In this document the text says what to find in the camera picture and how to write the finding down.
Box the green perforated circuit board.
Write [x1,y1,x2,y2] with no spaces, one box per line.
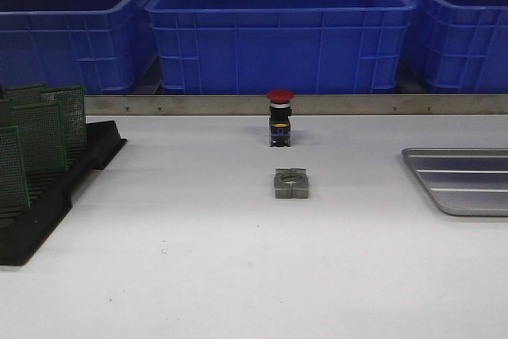
[1,126,30,210]

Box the silver metal tray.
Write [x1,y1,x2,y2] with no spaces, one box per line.
[402,148,507,218]

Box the black slotted board rack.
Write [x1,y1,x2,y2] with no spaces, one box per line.
[1,121,127,266]

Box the red emergency stop button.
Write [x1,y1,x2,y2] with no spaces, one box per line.
[267,89,294,147]

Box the centre blue plastic bin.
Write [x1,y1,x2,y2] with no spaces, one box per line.
[147,0,414,95]

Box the blue plastic bin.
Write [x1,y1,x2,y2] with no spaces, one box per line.
[147,0,414,95]
[1,0,156,94]
[401,0,507,94]

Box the left blue plastic bin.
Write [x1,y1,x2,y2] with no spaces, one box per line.
[1,0,156,94]

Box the right blue plastic bin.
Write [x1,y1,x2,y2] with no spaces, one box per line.
[401,0,507,94]

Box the grey square metal mount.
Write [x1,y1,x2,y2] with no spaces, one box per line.
[274,168,310,198]

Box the metal table edge rail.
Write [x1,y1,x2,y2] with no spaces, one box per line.
[85,94,507,116]

